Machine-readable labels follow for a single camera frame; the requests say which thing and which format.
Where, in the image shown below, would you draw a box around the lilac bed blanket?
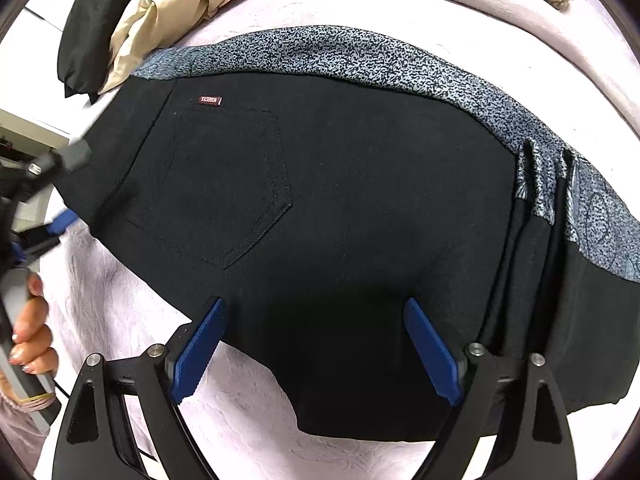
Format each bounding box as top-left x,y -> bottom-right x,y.
10,0 -> 640,480

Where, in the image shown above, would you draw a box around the person's left hand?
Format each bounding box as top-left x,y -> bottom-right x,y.
10,272 -> 58,376

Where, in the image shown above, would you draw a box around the person's left forearm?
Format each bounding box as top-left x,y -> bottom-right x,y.
0,375 -> 56,445

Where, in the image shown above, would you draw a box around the beige jacket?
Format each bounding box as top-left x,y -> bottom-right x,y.
97,0 -> 301,95

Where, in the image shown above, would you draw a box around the white shelf unit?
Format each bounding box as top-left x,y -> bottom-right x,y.
0,107 -> 83,233

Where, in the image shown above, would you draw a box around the white wardrobe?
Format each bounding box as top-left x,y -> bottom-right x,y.
0,0 -> 101,136

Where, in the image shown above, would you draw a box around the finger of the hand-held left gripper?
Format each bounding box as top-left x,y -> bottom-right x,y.
12,211 -> 77,267
20,140 -> 93,196

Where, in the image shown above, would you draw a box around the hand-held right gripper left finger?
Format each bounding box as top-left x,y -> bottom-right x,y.
50,297 -> 231,480

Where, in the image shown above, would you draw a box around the black jacket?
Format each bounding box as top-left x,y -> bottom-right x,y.
57,0 -> 151,106

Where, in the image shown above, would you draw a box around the black pants with blue trim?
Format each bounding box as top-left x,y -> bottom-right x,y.
55,25 -> 640,443

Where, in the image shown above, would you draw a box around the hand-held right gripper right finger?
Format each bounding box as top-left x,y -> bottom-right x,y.
402,297 -> 581,480

